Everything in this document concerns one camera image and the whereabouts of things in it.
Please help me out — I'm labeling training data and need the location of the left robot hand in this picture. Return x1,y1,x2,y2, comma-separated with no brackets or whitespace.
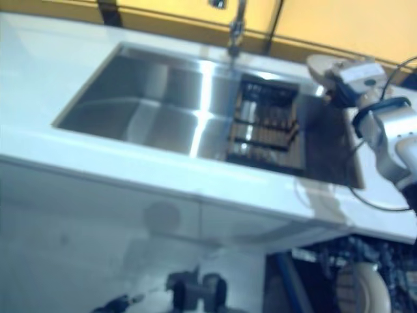
93,293,145,313

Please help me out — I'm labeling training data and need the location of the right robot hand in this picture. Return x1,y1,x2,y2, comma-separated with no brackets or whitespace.
322,62,388,109

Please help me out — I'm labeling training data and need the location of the cream ceramic plate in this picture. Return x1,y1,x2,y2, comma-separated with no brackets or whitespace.
306,53,341,96
337,260,392,313

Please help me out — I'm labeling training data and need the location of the dishwasher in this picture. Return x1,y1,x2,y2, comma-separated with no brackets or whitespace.
265,234,417,313

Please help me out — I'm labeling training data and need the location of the dark robot torso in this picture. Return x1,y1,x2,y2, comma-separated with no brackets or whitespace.
167,270,229,313

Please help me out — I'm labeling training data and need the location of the black dish rack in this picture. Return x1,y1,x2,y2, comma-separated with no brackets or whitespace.
226,74,307,170

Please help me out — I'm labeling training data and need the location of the chrome gooseneck faucet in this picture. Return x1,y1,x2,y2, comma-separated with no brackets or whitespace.
208,0,249,63

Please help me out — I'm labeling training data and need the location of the stainless steel sink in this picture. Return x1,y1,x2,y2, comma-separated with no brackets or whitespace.
51,42,366,190

